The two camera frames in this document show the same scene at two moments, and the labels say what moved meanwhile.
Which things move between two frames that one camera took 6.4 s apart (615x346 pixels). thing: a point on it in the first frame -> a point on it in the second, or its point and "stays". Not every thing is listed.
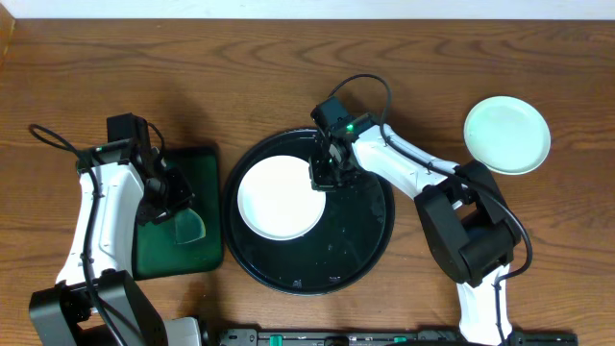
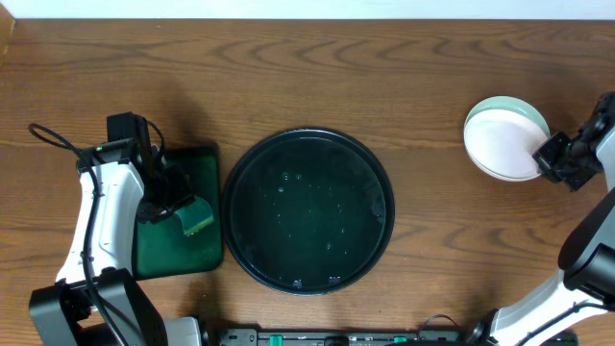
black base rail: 390,336 stays
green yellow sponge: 188,226 -> 195,214
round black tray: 350,241 stays
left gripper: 169,207 stays
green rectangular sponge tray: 156,251 stays
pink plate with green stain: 277,200 -> 502,135
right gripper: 319,180 -> 544,155
